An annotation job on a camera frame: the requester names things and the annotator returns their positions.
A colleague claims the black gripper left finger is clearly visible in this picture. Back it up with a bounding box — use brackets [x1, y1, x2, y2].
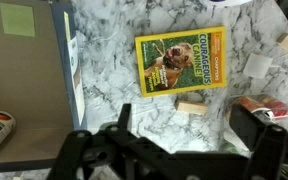
[47, 103, 172, 180]

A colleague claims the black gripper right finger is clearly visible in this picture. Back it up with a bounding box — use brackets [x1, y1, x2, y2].
[229, 103, 288, 180]

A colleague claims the yellow dog cover book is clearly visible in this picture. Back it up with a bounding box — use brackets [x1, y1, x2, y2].
[134, 25, 228, 99]

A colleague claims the green bottle with red cap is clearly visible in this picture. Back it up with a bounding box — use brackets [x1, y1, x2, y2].
[233, 94, 288, 118]

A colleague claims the blue open cardboard box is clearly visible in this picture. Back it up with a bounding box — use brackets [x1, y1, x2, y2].
[0, 0, 89, 174]

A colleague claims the green sticky note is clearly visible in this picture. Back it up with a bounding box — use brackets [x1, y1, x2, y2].
[0, 2, 37, 38]

